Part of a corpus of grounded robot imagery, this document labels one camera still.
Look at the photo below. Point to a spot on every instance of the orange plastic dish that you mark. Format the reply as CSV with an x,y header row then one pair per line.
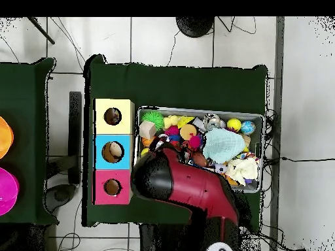
x,y
5,137

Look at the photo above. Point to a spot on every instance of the mint green waffle cloth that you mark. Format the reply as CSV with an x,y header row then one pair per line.
x,y
222,145

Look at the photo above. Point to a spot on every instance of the black slanted rod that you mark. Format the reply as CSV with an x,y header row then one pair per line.
x,y
42,30

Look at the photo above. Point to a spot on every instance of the light blue patterned ball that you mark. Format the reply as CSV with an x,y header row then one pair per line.
x,y
247,127

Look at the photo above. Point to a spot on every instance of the dark green table cloth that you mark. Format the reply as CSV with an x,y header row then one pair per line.
x,y
183,86
23,104

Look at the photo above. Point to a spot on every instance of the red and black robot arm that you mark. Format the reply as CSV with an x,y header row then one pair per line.
x,y
199,188

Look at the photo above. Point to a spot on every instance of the shallow metal mesh bin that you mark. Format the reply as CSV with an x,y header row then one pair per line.
x,y
246,116

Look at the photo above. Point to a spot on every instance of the white cloth with colourful spots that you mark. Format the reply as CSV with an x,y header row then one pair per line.
x,y
113,117
246,155

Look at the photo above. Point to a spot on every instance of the pink plastic bowl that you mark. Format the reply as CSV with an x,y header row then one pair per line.
x,y
7,190

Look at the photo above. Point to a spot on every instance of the plain wooden cube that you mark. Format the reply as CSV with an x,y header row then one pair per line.
x,y
147,130

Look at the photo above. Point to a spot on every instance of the yellow foam ball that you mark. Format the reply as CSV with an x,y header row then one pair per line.
x,y
233,124

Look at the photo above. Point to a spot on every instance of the cream waffle cloth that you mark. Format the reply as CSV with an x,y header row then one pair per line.
x,y
242,170

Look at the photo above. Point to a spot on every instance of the green spiky rubber ball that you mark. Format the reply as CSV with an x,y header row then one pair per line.
x,y
153,119

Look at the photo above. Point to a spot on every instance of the wooden box with three holes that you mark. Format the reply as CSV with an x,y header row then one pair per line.
x,y
110,128

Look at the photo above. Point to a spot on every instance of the black round stand base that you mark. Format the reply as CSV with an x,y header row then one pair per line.
x,y
195,26

